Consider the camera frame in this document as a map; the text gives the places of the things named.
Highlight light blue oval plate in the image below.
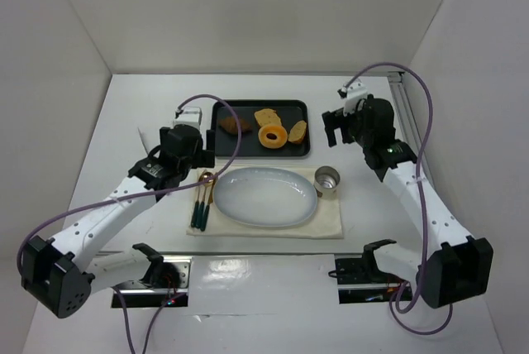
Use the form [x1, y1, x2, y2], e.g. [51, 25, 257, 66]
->
[213, 167, 318, 228]

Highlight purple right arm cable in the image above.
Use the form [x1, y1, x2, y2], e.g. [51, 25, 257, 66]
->
[341, 62, 455, 335]

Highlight stainless steel cup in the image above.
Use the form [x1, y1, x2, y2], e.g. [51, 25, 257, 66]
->
[313, 165, 341, 199]

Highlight aluminium frame rail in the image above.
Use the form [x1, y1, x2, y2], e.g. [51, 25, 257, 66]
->
[388, 71, 421, 154]

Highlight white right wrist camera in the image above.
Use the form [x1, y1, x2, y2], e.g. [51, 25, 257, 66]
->
[337, 80, 369, 115]

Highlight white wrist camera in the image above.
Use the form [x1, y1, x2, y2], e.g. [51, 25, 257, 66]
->
[337, 80, 369, 115]
[171, 106, 203, 130]

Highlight round bread slice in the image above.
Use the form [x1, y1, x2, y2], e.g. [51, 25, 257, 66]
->
[254, 108, 282, 127]

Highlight gold knife green handle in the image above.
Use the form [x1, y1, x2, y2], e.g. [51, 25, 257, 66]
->
[205, 180, 217, 209]

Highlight brown croissant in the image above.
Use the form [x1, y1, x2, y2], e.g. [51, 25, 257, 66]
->
[218, 117, 252, 136]

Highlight gold fork green handle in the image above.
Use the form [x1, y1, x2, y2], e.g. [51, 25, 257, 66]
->
[199, 178, 217, 232]

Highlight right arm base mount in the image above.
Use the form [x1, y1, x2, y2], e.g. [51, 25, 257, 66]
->
[327, 256, 402, 304]

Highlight gold spoon green handle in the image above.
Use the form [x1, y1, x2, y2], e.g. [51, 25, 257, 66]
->
[190, 170, 212, 228]

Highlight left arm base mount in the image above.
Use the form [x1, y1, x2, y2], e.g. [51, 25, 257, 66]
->
[118, 256, 192, 309]

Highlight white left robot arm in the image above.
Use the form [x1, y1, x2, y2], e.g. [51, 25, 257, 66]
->
[20, 124, 215, 318]

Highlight black baking tray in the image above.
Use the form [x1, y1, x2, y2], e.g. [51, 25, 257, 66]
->
[211, 100, 311, 158]

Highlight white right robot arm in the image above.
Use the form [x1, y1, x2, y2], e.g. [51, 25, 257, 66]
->
[322, 95, 493, 309]

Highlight small bread loaf half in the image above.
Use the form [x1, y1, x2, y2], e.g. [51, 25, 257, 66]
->
[288, 120, 307, 144]

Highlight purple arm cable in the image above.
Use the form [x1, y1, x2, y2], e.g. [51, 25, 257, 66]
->
[16, 93, 243, 354]
[341, 62, 455, 335]

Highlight beige cloth placemat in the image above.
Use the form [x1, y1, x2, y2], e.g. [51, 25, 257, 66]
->
[187, 165, 343, 239]

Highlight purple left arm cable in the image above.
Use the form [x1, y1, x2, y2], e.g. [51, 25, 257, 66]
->
[16, 93, 243, 354]

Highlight orange glazed donut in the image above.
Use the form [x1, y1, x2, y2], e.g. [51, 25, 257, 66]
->
[258, 125, 288, 150]

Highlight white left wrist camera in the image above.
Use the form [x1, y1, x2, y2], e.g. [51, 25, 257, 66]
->
[171, 106, 203, 130]

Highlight metal tongs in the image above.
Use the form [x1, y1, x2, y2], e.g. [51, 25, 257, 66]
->
[137, 127, 150, 155]

